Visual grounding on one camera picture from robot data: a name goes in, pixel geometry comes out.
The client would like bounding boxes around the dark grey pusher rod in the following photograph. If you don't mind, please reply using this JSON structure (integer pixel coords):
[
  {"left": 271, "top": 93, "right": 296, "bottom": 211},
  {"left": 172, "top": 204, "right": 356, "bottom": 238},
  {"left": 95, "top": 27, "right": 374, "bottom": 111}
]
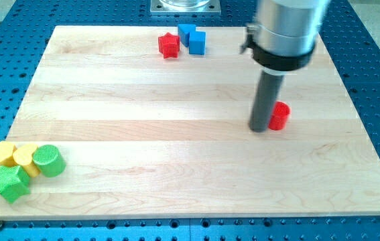
[{"left": 249, "top": 71, "right": 284, "bottom": 133}]

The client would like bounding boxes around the red cylinder block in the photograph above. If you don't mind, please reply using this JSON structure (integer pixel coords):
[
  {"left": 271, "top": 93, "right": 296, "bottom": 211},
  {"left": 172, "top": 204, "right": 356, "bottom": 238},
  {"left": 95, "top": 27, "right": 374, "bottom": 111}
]
[{"left": 268, "top": 101, "right": 291, "bottom": 131}]

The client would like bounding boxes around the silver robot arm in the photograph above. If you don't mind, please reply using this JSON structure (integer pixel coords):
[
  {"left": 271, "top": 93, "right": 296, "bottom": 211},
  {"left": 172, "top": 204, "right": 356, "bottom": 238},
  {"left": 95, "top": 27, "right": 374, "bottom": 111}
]
[{"left": 241, "top": 0, "right": 330, "bottom": 133}]

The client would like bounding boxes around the red star block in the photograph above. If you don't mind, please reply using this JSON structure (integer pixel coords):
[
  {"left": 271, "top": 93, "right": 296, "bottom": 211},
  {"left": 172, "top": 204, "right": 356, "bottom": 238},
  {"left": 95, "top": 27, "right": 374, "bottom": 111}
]
[{"left": 158, "top": 32, "right": 180, "bottom": 59}]

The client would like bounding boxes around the green star block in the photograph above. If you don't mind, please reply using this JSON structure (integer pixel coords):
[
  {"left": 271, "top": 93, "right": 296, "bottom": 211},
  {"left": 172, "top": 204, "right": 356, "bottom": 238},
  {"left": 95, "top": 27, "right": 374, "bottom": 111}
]
[{"left": 0, "top": 165, "right": 31, "bottom": 204}]

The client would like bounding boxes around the blue cube block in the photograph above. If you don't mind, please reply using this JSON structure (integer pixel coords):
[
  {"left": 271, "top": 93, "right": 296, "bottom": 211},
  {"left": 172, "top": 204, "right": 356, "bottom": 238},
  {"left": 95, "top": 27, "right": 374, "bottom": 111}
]
[{"left": 188, "top": 31, "right": 206, "bottom": 55}]

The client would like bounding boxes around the blue heart block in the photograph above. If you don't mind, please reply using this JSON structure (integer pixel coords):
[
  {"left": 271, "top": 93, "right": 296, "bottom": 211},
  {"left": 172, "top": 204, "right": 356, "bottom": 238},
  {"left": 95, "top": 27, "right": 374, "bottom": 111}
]
[{"left": 177, "top": 23, "right": 196, "bottom": 47}]

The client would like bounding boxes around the wooden board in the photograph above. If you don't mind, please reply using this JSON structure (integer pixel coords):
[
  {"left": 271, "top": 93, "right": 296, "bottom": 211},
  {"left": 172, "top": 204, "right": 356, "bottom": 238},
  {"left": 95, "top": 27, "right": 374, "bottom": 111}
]
[{"left": 0, "top": 25, "right": 380, "bottom": 220}]

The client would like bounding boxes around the green cylinder block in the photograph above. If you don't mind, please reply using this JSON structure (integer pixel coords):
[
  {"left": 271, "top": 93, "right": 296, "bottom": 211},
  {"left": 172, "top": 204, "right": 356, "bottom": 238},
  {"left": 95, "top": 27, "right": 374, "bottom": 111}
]
[{"left": 33, "top": 145, "right": 66, "bottom": 177}]

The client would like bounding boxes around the yellow heart block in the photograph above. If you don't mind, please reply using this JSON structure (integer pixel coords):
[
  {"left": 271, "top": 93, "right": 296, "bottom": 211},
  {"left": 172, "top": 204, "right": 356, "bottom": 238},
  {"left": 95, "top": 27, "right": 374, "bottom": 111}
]
[{"left": 13, "top": 143, "right": 41, "bottom": 177}]

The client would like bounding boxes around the yellow hexagon block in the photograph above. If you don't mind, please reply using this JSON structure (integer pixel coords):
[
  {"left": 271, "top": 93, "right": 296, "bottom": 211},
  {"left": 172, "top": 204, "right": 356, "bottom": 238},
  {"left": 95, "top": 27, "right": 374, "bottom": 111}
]
[{"left": 0, "top": 141, "right": 17, "bottom": 167}]

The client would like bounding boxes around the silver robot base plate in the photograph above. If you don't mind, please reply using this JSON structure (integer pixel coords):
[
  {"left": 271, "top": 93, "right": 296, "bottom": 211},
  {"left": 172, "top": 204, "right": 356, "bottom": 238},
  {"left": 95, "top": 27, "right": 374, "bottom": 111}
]
[{"left": 149, "top": 0, "right": 221, "bottom": 15}]

